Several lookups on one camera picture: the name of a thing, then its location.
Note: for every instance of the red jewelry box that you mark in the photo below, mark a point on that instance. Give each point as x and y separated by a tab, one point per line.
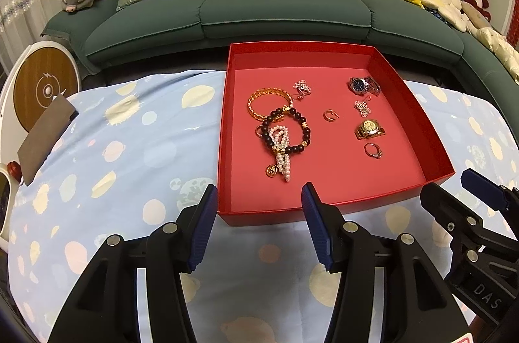
324	172

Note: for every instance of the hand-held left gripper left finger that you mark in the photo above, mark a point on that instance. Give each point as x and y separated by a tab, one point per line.
202	225

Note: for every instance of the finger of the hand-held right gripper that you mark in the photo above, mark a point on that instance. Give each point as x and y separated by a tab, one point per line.
446	211
482	185

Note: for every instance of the red wall hanging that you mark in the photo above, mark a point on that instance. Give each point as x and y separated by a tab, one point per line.
514	18

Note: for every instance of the silver dangly earring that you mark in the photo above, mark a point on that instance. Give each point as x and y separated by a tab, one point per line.
302	87

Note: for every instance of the white lace curtain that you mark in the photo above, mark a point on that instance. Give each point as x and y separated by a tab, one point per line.
24	2

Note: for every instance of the green sofa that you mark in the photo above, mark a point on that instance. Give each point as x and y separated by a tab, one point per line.
284	10

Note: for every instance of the red and white card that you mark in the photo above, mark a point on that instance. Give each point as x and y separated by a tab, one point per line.
464	339

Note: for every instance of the gold bangle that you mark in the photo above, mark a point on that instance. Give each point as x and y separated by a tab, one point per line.
259	95

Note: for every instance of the beige plush cushion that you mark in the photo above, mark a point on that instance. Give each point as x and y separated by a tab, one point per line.
472	12

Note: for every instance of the round wood-topped white table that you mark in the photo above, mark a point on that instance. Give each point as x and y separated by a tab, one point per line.
44	83

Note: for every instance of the blue planet print blanket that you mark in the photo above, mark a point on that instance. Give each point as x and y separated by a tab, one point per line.
121	148

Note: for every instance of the gold wristwatch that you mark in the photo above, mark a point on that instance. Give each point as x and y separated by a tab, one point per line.
369	127

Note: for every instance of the gold hoop earring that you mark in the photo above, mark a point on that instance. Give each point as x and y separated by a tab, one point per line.
326	115

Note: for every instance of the silver wristwatch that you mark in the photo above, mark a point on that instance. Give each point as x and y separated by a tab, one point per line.
359	85

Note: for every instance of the small gold loop earring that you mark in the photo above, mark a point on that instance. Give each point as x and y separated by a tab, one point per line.
257	130

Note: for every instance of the cream quilted cushion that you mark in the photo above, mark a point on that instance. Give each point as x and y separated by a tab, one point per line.
494	39

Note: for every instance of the filigree drop earring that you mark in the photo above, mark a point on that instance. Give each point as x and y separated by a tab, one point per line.
363	108

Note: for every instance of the brown cloth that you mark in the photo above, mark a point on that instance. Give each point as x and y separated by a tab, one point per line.
44	136

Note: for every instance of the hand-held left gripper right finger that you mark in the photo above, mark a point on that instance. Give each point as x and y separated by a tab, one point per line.
314	221

